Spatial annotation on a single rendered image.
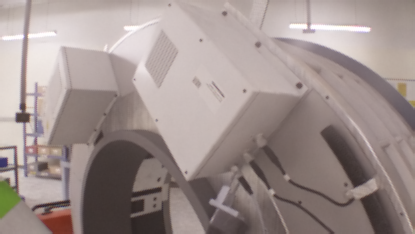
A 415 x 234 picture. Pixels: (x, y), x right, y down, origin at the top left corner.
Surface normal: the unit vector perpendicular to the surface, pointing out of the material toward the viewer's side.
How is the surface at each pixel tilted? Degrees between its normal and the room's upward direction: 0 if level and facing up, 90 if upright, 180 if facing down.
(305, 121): 90
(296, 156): 90
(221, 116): 90
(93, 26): 90
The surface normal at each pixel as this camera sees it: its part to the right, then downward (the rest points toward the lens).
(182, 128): -0.73, 0.00
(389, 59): -0.13, 0.03
